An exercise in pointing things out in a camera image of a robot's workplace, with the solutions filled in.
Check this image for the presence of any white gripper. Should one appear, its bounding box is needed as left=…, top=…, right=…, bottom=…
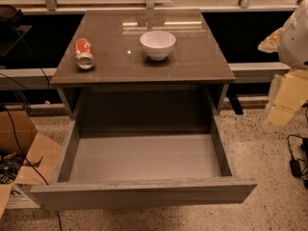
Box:
left=258, top=0, right=308, bottom=129

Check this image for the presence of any red coke can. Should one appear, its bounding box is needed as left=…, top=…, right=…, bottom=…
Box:
left=74, top=38, right=94, bottom=70

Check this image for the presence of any grey cabinet with glossy top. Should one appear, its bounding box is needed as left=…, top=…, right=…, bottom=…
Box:
left=51, top=10, right=235, bottom=109

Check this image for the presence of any open grey top drawer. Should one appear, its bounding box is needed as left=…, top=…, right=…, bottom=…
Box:
left=29, top=90, right=258, bottom=212

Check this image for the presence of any white ceramic bowl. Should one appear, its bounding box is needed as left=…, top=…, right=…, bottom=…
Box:
left=140, top=31, right=176, bottom=61

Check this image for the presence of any brown cardboard box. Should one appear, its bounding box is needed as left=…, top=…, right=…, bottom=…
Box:
left=0, top=111, right=62, bottom=217

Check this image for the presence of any black power adapter with cable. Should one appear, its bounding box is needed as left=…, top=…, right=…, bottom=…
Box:
left=287, top=135, right=308, bottom=190

